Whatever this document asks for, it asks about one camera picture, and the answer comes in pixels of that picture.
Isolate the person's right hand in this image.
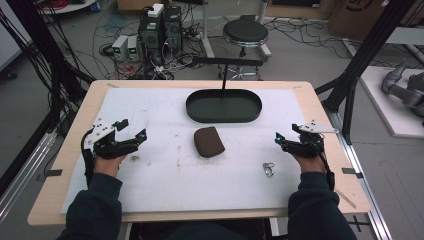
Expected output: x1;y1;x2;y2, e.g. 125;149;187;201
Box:
293;155;326;174

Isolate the white floor platform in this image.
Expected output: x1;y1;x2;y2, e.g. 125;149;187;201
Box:
359;64;424;140

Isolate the black frame post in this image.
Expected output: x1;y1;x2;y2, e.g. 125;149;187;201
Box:
0;0;96;198
314;0;418;145

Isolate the black computer tower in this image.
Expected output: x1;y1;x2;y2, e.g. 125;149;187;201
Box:
163;4;184;52
137;3;165;66

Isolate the brown pouch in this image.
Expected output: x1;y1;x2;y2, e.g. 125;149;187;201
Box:
193;126;226;159

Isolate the left hand-held gripper cable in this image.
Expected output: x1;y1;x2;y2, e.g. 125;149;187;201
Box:
80;129;97;188

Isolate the silver carabiner clip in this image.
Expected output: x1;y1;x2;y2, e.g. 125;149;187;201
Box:
262;162;276;178

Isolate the hand-held gripper cable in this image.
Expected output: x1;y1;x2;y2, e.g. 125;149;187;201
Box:
311;133;336;193
80;129;97;188

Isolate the right hand-held gripper cable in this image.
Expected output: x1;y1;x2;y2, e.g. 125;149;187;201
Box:
311;133;336;193

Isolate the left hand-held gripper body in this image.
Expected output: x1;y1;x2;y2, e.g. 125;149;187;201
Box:
83;117;130;160

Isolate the black oval tray with stand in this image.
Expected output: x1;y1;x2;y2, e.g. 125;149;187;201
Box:
185;56;265;124

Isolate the cardboard box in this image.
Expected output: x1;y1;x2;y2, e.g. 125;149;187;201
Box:
327;0;403;42

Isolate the tangle of floor cables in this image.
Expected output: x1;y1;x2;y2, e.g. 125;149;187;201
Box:
93;6;208;80

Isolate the white power supply unit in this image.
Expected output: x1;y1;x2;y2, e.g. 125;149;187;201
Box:
111;34;130;62
126;35;141;62

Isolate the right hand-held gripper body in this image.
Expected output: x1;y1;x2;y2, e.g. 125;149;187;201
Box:
283;120;339;158

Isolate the black round stool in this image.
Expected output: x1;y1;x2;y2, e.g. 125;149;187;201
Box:
219;14;273;81

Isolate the white table mat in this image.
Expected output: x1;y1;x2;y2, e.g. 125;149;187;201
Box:
59;87;313;215

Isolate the person's left hand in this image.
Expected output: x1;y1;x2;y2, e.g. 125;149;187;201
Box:
94;154;128;178

